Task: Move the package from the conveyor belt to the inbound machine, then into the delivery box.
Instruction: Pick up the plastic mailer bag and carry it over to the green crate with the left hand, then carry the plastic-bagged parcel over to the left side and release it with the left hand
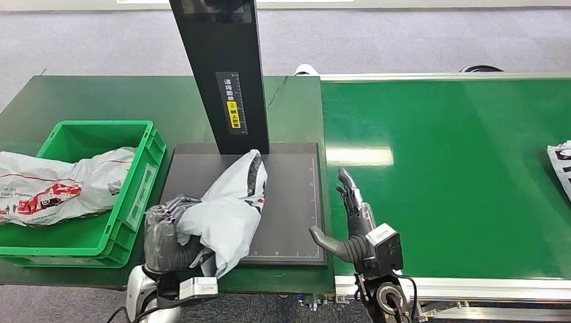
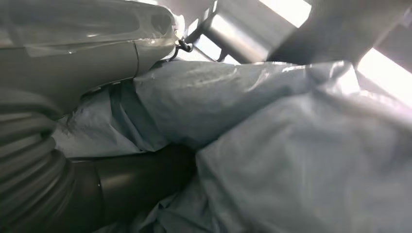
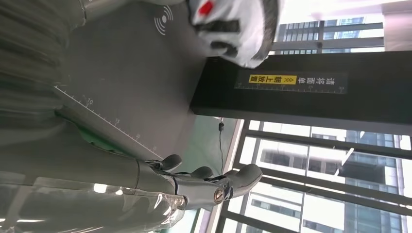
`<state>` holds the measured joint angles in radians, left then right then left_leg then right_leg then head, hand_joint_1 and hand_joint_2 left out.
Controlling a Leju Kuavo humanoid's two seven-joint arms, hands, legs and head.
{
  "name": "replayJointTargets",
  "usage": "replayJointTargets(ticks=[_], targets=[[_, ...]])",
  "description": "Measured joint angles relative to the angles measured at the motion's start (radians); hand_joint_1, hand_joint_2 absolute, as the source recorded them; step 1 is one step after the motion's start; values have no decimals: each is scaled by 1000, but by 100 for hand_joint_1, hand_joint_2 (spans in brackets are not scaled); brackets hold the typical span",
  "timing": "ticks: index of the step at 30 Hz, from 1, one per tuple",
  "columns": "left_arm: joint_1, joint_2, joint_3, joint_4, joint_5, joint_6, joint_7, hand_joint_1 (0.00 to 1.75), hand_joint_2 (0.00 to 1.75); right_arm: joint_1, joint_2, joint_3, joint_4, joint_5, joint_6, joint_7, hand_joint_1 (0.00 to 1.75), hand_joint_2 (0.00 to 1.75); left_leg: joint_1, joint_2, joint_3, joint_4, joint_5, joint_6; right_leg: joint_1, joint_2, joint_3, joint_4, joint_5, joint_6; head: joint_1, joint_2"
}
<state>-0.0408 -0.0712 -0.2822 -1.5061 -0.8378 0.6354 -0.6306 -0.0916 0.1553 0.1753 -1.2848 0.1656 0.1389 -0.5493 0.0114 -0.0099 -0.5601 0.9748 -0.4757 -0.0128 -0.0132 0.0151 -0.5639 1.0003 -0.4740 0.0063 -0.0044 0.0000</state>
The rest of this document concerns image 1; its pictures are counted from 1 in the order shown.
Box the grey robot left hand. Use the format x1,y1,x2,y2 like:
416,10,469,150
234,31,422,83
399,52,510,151
143,194,211,274

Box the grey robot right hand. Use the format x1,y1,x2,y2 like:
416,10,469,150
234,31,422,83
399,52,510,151
308,167,380,264

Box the grey courier bag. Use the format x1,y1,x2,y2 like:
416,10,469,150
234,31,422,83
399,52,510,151
0,146,137,227
547,141,571,203
176,149,269,279

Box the black inbound scanner machine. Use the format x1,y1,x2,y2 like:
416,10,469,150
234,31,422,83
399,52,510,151
160,0,328,267

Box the green conveyor belt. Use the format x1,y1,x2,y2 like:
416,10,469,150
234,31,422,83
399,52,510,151
320,72,571,313

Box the green plastic crate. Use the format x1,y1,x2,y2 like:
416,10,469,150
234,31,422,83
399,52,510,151
0,120,167,268

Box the grey courier bag, long red line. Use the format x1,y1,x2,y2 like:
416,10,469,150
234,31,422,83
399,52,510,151
0,146,137,227

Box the black yellow label sticker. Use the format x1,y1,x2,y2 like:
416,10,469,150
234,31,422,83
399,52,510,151
215,71,248,135

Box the grey courier bag, black print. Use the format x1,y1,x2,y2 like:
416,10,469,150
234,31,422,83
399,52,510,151
547,141,571,203

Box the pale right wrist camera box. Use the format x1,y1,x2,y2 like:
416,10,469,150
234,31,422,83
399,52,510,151
364,223,405,274

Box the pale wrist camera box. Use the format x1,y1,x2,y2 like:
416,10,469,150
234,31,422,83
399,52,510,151
179,276,220,300
364,223,405,274

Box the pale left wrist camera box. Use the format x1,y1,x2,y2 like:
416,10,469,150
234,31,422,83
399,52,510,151
179,276,220,300

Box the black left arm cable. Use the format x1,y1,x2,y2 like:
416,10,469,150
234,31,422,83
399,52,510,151
106,296,189,323

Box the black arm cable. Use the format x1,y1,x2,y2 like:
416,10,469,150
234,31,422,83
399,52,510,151
392,273,419,322
106,296,189,323

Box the small metal bracket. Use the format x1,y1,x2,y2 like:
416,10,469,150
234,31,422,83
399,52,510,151
298,294,351,313

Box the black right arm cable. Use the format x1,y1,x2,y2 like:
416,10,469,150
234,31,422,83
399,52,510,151
392,273,419,322

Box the black round cable coil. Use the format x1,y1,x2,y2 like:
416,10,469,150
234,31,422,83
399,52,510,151
459,65,506,73

